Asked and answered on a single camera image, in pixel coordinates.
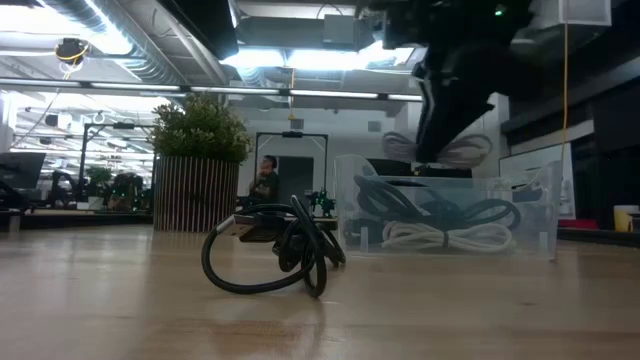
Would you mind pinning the red box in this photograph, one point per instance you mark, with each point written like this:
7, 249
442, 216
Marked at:
580, 224

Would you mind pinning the white board panel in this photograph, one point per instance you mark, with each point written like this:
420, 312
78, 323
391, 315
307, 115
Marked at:
530, 165

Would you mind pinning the small background potted plant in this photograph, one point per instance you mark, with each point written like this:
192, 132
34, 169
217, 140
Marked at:
100, 176

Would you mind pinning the person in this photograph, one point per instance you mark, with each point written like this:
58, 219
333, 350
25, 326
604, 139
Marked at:
267, 186

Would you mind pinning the yellow mug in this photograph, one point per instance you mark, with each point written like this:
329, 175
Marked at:
625, 219

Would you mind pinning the black metal frame rig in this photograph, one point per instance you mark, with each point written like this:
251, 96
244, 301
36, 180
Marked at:
291, 134

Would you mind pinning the long ceiling light bar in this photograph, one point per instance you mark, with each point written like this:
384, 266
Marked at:
235, 90

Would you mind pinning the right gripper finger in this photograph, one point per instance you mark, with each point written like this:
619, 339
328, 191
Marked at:
470, 117
430, 130

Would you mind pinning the dark computer monitor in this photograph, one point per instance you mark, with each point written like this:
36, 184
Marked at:
20, 170

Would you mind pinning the clear plastic bin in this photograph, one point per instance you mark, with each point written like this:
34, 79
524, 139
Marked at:
547, 220

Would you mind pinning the green artificial plant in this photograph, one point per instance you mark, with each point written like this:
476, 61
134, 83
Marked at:
200, 130

